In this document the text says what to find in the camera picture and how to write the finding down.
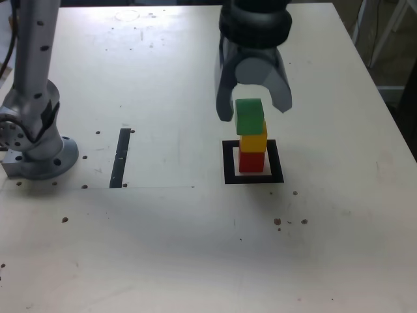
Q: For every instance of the white furniture frame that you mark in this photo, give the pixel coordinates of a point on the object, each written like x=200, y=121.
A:
x=387, y=32

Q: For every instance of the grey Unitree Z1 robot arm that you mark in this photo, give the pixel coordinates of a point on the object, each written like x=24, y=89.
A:
x=32, y=65

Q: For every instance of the black tape strip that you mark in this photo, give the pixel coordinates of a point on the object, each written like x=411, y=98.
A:
x=119, y=163

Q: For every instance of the yellow cube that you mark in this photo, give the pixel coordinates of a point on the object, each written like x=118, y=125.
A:
x=254, y=143

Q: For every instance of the red cube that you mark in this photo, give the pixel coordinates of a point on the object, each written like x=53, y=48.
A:
x=251, y=163

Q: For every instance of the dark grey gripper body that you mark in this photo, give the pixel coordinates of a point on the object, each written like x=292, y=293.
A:
x=254, y=53

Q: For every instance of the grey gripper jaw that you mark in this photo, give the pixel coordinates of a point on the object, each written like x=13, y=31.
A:
x=280, y=91
x=224, y=98

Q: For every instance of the black tape square outline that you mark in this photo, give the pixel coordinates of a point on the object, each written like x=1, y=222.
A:
x=277, y=163

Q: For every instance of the dark object beside table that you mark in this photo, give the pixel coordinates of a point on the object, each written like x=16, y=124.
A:
x=411, y=107

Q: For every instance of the green cube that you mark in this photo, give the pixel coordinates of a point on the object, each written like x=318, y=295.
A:
x=249, y=117

